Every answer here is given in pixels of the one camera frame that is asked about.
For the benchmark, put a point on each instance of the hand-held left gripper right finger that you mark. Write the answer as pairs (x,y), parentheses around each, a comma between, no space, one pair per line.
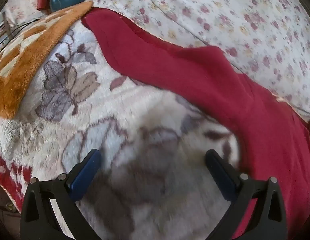
(220,177)

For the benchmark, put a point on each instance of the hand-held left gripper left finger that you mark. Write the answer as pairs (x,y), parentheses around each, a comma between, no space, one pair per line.
(85,176)

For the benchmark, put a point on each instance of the red fleece garment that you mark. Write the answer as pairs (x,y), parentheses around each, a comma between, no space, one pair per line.
(195,67)

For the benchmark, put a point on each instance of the floral plush blanket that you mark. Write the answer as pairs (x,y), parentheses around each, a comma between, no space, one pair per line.
(107,120)

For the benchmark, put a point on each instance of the orange patterned plush towel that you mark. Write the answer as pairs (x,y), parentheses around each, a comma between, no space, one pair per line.
(32,52)

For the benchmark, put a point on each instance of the floral bed sheet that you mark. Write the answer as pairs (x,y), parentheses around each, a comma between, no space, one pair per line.
(220,12)

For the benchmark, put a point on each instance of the floral pillow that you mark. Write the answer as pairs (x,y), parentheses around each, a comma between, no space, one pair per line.
(22,7)

